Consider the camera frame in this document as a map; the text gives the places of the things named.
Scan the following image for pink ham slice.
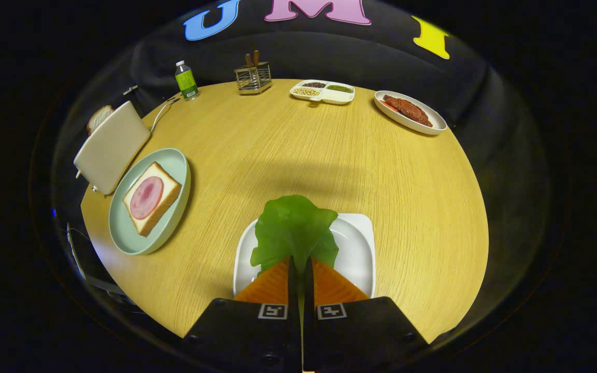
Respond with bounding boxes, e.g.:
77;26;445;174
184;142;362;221
130;176;165;220

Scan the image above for red meat strip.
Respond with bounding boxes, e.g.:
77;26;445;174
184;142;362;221
383;94;433;128

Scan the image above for green lettuce leaf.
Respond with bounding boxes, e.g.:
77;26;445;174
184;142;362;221
250;194;340;275

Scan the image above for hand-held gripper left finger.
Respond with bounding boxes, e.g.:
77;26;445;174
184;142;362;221
182;255;303;373

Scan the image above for black backdrop cloth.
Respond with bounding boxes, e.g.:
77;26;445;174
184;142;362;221
55;0;553;311

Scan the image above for toasted bread slice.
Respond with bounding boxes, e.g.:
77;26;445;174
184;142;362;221
87;105;115;136

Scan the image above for white divided dish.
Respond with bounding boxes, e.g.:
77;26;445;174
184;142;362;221
290;79;356;106

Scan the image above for pale green round plate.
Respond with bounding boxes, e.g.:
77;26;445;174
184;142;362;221
108;148;192;256

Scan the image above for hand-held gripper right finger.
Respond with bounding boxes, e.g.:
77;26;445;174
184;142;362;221
303;255;430;373

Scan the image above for white oval plate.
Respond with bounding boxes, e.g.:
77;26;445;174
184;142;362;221
374;90;448;136

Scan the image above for white toaster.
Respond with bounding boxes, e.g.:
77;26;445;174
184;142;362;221
73;101;151;196

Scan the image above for white bread slice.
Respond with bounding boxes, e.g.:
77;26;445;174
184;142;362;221
122;162;182;238

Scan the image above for green drink bottle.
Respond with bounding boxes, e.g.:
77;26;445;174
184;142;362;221
175;60;200;101

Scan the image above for white toaster cable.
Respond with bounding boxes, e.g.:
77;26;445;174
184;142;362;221
150;96;181;133

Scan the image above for white square plate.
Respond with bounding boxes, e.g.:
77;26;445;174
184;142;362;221
233;213;377;300

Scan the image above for metal wire utensil holder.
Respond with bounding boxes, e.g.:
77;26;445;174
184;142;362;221
234;61;273;96

